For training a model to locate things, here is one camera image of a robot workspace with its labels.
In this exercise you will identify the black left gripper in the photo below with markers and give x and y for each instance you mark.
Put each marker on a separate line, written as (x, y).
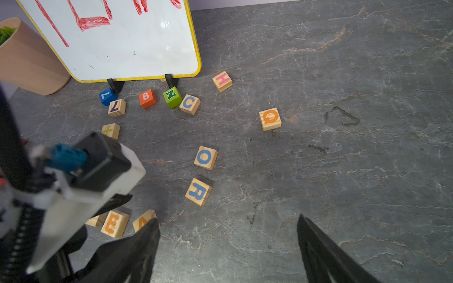
(43, 211)

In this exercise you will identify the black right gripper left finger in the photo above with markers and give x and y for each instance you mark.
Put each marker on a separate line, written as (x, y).
(129, 259)

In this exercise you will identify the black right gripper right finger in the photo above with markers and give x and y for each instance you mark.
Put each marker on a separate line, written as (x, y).
(324, 261)

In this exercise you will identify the wooden block orange E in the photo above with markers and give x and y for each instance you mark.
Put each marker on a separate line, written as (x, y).
(115, 224)

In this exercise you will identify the wooden block letter P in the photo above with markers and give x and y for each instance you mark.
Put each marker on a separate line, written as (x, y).
(97, 221)

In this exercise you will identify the wooden block orange A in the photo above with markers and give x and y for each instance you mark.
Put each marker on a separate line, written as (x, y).
(144, 219)

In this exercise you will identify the wooden block blue R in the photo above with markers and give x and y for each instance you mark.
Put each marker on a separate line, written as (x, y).
(198, 192)

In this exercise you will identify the blue block letter L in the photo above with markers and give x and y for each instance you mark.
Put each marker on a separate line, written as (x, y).
(107, 96)

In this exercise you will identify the orange block letter B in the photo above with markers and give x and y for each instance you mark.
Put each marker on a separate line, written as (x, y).
(148, 99)

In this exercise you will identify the green block letter N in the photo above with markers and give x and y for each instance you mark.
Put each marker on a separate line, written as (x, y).
(173, 98)

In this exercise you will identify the whiteboard with PEAR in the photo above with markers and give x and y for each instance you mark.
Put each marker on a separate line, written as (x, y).
(120, 40)

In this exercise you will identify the wooden block yellow plus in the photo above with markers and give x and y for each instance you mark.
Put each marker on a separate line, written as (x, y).
(111, 130)

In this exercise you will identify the wooden block purple Z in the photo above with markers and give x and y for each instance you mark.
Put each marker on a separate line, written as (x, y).
(117, 108)

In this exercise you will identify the wooden block blue O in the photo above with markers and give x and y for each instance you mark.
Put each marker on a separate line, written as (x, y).
(206, 157)

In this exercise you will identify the wooden block blue C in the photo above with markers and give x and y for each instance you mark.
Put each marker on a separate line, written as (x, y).
(190, 104)

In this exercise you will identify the wooden block orange Q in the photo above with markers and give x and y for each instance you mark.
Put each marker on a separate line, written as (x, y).
(270, 119)

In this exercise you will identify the wooden block pink H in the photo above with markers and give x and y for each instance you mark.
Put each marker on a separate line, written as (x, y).
(222, 81)

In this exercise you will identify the wooden pot green plant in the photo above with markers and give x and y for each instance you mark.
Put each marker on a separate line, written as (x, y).
(28, 62)

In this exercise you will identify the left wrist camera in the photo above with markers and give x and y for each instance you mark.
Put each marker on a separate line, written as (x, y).
(92, 164)

